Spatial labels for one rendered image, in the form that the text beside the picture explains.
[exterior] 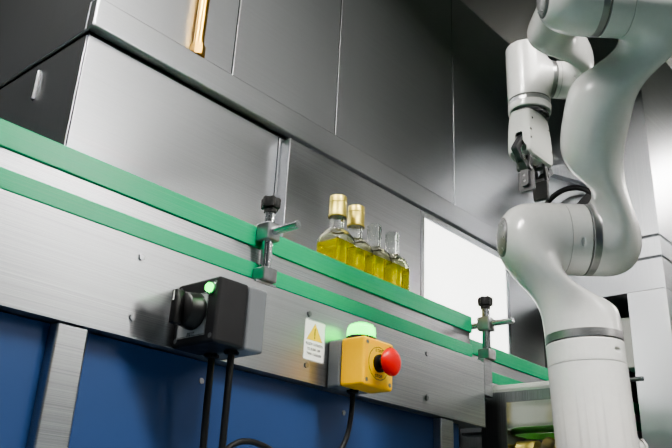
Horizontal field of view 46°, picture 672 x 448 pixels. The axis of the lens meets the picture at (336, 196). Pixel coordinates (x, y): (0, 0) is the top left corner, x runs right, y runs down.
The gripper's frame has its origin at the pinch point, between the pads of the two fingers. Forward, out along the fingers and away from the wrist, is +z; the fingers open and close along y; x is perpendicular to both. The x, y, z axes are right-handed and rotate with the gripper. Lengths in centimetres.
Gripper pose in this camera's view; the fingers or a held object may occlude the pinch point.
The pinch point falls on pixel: (534, 187)
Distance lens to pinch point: 156.4
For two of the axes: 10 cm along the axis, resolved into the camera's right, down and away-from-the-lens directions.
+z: -0.5, 9.2, -4.0
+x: 7.5, -2.3, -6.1
